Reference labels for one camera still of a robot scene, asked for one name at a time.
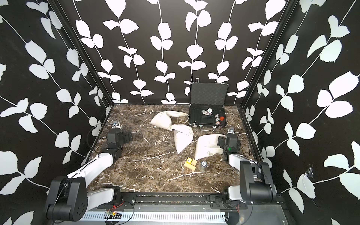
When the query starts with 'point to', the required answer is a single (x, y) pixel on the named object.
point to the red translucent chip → (221, 118)
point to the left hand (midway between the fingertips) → (122, 129)
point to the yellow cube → (189, 160)
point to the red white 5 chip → (218, 123)
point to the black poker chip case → (206, 109)
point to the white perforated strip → (210, 217)
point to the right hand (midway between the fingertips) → (228, 135)
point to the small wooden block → (194, 162)
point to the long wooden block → (190, 166)
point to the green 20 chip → (217, 119)
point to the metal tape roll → (204, 163)
